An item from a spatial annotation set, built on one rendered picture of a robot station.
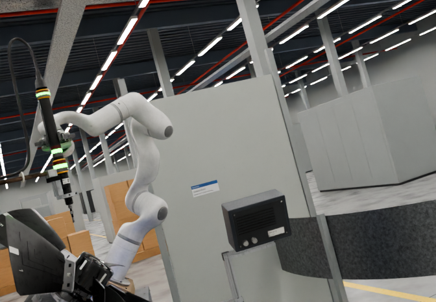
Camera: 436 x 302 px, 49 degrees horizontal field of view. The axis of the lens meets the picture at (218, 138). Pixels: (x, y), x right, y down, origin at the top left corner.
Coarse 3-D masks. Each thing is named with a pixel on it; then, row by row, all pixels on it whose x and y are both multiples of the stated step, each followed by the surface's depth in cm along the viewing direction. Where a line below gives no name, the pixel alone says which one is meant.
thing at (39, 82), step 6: (36, 72) 157; (36, 78) 158; (36, 84) 156; (42, 84) 157; (60, 174) 155; (66, 174) 156; (60, 180) 155; (66, 180) 155; (66, 186) 155; (66, 192) 154; (66, 198) 154; (72, 198) 156; (66, 204) 155
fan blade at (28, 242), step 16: (16, 224) 124; (16, 240) 120; (32, 240) 126; (16, 256) 117; (32, 256) 123; (48, 256) 129; (16, 272) 114; (32, 272) 121; (48, 272) 127; (16, 288) 111; (32, 288) 119; (48, 288) 126
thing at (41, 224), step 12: (0, 216) 151; (12, 216) 153; (24, 216) 156; (36, 216) 159; (0, 228) 147; (36, 228) 153; (48, 228) 156; (0, 240) 143; (48, 240) 151; (60, 240) 153
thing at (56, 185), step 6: (48, 174) 151; (54, 174) 153; (48, 180) 153; (54, 180) 152; (54, 186) 153; (60, 186) 153; (54, 192) 154; (60, 192) 153; (72, 192) 154; (78, 192) 157; (60, 198) 153
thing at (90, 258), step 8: (80, 256) 144; (88, 256) 149; (80, 264) 141; (88, 264) 141; (96, 264) 141; (104, 264) 151; (80, 272) 140; (88, 272) 140; (96, 272) 141; (104, 272) 142; (112, 272) 145; (80, 280) 140; (88, 280) 140; (104, 280) 143; (80, 288) 140; (88, 288) 140; (64, 296) 137; (72, 296) 137; (80, 296) 140; (88, 296) 142
